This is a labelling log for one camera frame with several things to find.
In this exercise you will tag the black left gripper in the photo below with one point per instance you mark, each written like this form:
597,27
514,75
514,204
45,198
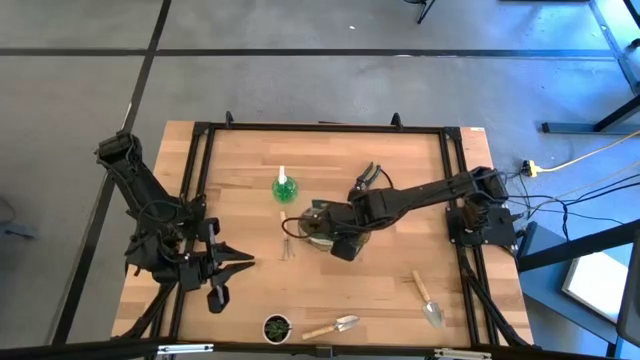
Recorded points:
195,272

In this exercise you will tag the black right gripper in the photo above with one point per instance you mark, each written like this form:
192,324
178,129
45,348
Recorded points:
345,225

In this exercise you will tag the cream green canvas garden bag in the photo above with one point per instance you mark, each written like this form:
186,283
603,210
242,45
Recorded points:
320,242

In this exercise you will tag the green white spray bottle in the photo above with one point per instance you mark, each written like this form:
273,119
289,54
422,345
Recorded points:
285,190

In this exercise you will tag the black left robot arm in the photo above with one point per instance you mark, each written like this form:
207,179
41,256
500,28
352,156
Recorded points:
140,185

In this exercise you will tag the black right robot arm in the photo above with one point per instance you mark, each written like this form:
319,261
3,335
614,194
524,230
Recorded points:
430,190

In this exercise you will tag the white pot with succulent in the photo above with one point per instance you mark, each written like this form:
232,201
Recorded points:
277,328

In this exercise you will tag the wide steel hand trowel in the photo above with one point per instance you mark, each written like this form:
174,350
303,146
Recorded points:
347,322

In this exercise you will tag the black overhead crossbeam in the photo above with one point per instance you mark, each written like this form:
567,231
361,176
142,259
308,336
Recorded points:
300,351

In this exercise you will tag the narrow steel hand trowel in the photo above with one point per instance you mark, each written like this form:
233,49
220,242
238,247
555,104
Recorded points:
434,312

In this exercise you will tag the yellow power plug block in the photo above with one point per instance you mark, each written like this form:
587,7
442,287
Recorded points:
530,169

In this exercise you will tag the black desk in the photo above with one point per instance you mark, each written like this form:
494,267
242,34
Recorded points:
575,128

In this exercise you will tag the white flat panel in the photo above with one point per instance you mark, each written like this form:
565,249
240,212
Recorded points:
597,287

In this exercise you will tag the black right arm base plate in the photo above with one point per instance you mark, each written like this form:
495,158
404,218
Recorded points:
500,225

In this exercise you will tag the black diagonal frame brace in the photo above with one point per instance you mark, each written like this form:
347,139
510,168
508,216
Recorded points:
575,247

